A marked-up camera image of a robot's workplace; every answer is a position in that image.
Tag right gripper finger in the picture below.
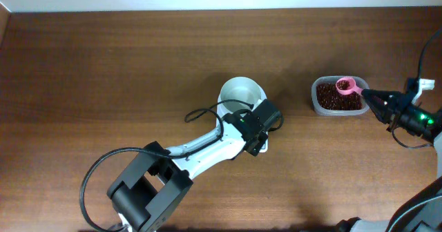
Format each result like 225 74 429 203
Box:
365 99 392 124
361 89 401 103

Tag pink measuring scoop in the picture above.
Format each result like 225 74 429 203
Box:
335 77 363 95

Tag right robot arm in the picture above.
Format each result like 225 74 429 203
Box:
334 89 441 232

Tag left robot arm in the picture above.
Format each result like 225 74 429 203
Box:
107 99 283 231

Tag white digital kitchen scale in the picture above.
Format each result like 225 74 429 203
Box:
215 85 269 154

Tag clear plastic bean container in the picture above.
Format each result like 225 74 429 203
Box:
311 75 369 117

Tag white round bowl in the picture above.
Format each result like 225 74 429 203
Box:
218 77 267 104

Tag red beans in container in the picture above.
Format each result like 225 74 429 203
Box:
316 84 363 110

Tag left black cable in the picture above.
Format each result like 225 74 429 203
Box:
78 99 255 232

